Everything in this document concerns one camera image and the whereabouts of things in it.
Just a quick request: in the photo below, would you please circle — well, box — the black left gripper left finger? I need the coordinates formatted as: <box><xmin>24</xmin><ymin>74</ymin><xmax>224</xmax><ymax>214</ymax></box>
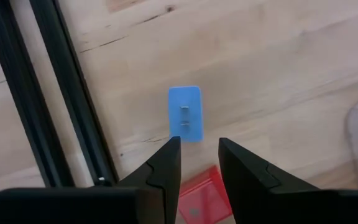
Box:
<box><xmin>118</xmin><ymin>136</ymin><xmax>182</xmax><ymax>224</ymax></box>

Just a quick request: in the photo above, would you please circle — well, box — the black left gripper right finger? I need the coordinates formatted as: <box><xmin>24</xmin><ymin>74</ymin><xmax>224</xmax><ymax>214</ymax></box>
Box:
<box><xmin>219</xmin><ymin>139</ymin><xmax>319</xmax><ymax>224</ymax></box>

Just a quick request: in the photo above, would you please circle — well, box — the small blue plug charger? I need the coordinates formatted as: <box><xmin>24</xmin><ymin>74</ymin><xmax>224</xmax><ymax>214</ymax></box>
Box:
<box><xmin>168</xmin><ymin>85</ymin><xmax>204</xmax><ymax>143</ymax></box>

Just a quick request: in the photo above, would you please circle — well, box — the red rectangular block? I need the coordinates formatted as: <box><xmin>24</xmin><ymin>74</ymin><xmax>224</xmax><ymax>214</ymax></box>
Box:
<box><xmin>178</xmin><ymin>164</ymin><xmax>233</xmax><ymax>224</ymax></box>

